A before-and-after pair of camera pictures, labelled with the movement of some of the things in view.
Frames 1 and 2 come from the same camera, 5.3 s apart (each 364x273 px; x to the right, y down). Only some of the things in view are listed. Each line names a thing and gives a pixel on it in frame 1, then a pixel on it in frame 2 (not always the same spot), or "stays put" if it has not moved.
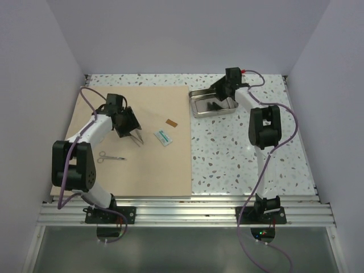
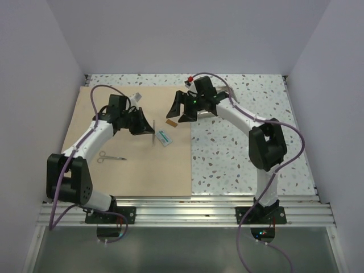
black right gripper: [218, 86] -> [175, 111]
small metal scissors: [103, 155] stays put
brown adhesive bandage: [171, 123] stays put
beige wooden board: [160, 165] stays put
